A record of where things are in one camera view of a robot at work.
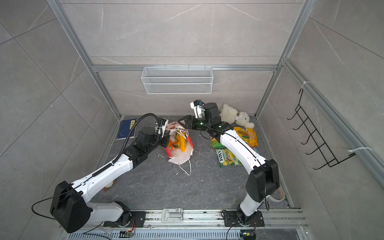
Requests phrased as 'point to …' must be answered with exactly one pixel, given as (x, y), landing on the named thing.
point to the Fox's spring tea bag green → (225, 157)
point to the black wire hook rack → (332, 161)
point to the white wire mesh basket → (179, 80)
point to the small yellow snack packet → (181, 141)
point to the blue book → (125, 126)
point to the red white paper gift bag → (176, 157)
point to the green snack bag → (214, 143)
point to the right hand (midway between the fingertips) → (181, 121)
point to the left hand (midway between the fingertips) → (169, 127)
